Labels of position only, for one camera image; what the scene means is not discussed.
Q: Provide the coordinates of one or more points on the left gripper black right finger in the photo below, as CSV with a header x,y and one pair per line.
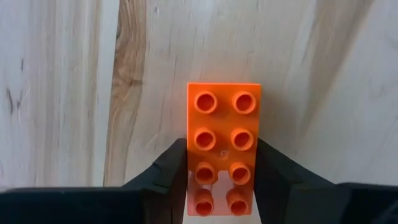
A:
x,y
280,186

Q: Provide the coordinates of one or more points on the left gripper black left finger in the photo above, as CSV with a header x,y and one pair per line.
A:
x,y
164,183

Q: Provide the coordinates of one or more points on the orange toy brick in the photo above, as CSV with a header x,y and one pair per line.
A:
x,y
224,149

